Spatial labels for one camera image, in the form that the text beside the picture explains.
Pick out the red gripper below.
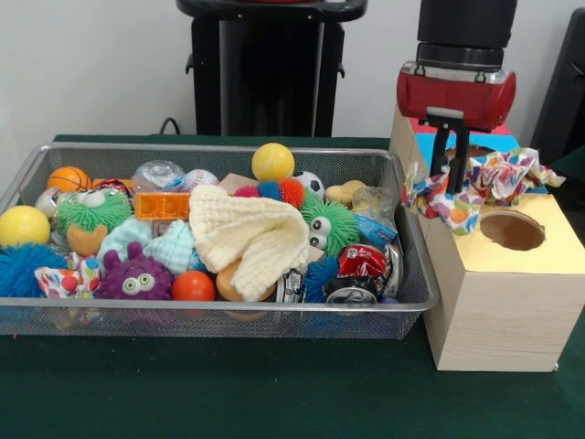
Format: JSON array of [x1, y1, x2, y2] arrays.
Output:
[[395, 61, 518, 194]]

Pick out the polka dot cloth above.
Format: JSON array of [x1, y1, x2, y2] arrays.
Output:
[[400, 161, 484, 237], [465, 146, 567, 208], [35, 253, 101, 299]]

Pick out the wooden three-hole box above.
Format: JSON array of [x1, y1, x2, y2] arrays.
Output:
[[389, 102, 585, 372]]

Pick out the shallow silver mesh bin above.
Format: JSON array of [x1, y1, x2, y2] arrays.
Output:
[[0, 141, 441, 339]]

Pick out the dark green tablecloth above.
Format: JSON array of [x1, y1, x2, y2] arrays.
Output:
[[0, 133, 585, 439], [541, 145, 585, 188]]

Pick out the green spiky toy with eyes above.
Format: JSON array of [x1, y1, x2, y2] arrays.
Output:
[[55, 188, 134, 257], [299, 189, 361, 260]]

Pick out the black metal stand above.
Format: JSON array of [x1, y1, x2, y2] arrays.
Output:
[[527, 6, 585, 159]]

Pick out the yellow ball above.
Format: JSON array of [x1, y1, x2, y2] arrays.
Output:
[[0, 205, 52, 248], [251, 142, 296, 182]]

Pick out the blue spiky ball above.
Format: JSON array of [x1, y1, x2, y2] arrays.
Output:
[[302, 255, 342, 304], [0, 241, 69, 298]]

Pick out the cream knitted cloth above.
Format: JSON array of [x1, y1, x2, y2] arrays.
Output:
[[188, 184, 311, 302]]

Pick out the small baseball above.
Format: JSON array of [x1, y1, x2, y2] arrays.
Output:
[[182, 168, 221, 196]]

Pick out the small orange-red ball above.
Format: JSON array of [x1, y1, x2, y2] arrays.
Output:
[[172, 270, 217, 302]]

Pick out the purple spiky monster toy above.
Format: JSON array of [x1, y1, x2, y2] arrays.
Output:
[[94, 241, 176, 302]]

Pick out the orange toy basketball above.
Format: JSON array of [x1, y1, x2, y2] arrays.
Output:
[[46, 166, 92, 193]]

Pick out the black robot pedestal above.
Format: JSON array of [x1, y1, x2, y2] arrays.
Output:
[[175, 0, 369, 137]]

